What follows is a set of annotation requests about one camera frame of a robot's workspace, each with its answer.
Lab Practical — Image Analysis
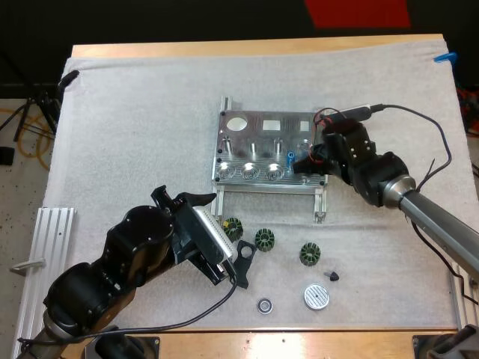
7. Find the dark clip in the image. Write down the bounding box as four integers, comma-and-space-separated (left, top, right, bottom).
59, 69, 81, 88

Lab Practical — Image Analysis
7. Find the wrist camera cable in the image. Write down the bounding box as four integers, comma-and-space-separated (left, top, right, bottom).
368, 102, 477, 304
17, 261, 240, 347

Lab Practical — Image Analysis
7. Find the ribbed aluminium rail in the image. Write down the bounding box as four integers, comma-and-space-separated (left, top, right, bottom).
10, 206, 78, 358
450, 260, 479, 331

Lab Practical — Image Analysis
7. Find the metal plate on aluminium rails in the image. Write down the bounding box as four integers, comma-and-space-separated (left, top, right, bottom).
210, 96, 331, 224

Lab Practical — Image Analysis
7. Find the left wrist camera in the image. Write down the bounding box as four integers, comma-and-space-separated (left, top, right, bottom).
192, 208, 240, 263

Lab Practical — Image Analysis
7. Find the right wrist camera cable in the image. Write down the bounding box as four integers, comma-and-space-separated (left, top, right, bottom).
368, 102, 477, 304

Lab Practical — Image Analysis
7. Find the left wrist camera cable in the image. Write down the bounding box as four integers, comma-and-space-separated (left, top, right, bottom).
17, 261, 240, 347

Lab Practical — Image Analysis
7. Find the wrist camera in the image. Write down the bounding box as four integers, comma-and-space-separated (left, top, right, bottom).
338, 103, 374, 121
192, 208, 240, 263

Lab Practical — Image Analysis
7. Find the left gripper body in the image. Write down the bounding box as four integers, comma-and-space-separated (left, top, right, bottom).
150, 184, 241, 288

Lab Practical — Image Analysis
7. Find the flat black bracket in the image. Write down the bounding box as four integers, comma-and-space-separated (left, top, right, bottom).
231, 239, 257, 289

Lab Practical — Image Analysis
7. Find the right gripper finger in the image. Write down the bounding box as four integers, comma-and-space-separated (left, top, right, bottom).
291, 154, 331, 175

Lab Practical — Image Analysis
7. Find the dark green ribbed ring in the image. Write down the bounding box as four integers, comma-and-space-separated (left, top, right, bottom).
254, 227, 278, 253
299, 242, 323, 268
222, 217, 245, 241

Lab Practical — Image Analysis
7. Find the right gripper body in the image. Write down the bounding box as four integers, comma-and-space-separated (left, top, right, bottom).
311, 118, 377, 185

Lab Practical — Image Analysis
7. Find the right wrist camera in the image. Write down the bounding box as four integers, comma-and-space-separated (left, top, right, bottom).
338, 103, 374, 121

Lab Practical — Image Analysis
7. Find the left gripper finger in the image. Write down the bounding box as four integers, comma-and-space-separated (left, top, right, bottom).
175, 191, 218, 207

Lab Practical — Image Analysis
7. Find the grey ribbed disc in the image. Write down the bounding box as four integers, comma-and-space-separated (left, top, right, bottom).
302, 283, 332, 311

